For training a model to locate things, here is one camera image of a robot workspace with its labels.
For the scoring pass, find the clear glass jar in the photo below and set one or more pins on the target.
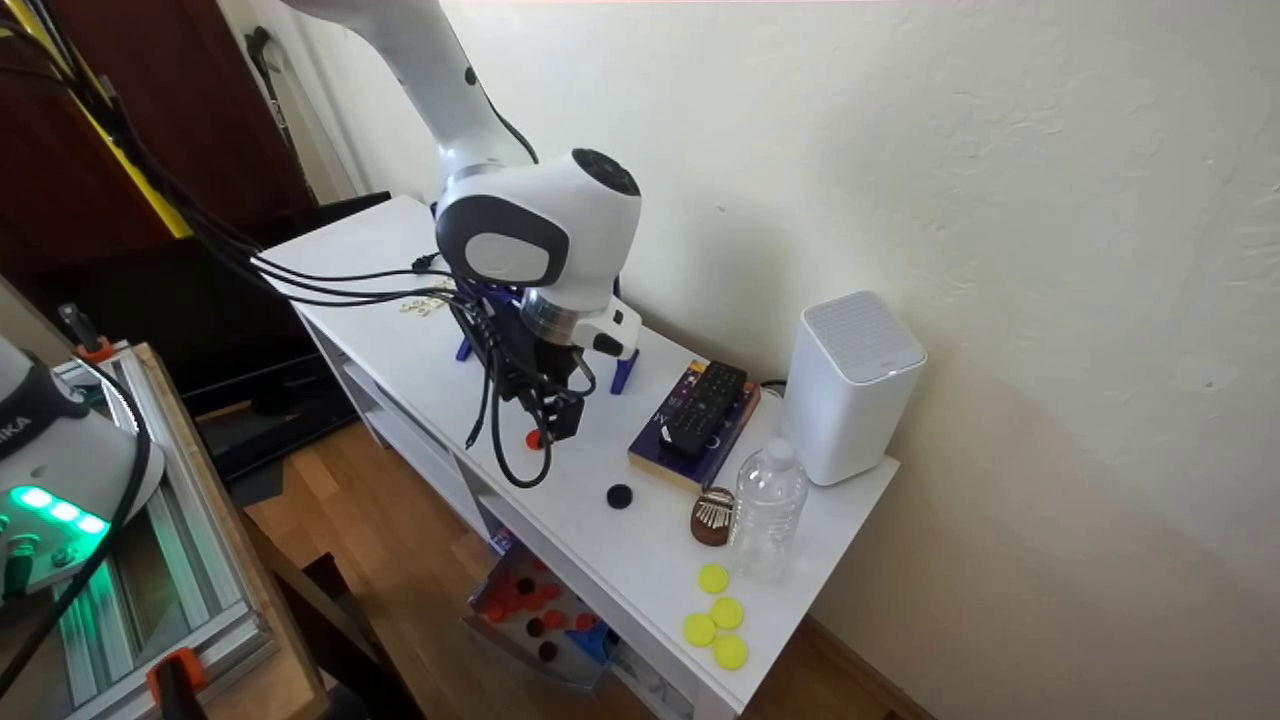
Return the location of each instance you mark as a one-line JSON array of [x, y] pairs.
[[770, 515]]

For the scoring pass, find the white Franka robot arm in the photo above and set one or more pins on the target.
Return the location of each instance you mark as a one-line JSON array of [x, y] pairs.
[[532, 226]]

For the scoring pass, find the black game disc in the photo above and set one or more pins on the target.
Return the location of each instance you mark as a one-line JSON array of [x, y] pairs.
[[623, 498]]

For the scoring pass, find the purple paperback book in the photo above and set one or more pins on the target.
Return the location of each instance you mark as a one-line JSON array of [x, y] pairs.
[[675, 463]]

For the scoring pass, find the yellow strip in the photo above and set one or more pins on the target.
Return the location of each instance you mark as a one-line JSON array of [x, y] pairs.
[[114, 125]]

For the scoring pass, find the game box with disc print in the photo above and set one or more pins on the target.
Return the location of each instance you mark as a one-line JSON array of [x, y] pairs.
[[540, 620]]

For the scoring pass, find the black remote control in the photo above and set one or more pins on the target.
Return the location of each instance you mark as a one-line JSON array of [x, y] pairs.
[[707, 409]]

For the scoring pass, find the orange clamp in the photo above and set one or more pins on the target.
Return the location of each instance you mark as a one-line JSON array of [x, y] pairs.
[[176, 678]]

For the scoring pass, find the aluminium profile frame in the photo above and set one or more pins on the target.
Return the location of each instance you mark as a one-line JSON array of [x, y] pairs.
[[162, 586]]

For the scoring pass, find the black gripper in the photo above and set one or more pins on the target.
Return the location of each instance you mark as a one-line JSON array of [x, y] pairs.
[[525, 354]]

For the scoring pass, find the grey device with green light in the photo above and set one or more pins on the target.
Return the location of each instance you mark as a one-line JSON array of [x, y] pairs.
[[60, 465]]

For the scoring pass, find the yellow game disc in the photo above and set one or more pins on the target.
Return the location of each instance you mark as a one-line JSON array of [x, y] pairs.
[[727, 615], [730, 655], [697, 630], [713, 576]]

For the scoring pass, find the white rounded container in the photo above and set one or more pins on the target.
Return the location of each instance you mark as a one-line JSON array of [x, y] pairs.
[[853, 387]]

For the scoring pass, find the small brown object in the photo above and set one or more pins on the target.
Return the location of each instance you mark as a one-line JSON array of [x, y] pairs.
[[713, 518]]

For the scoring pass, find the black low furniture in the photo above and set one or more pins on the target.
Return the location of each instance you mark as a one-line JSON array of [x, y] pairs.
[[202, 335]]

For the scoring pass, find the orange-red game disc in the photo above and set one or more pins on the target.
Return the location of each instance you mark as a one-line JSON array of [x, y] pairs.
[[532, 439]]

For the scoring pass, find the cream letter tile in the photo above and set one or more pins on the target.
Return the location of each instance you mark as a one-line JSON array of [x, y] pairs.
[[427, 311]]

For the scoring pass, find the dark wooden cabinet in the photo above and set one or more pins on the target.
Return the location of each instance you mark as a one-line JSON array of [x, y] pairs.
[[162, 93]]

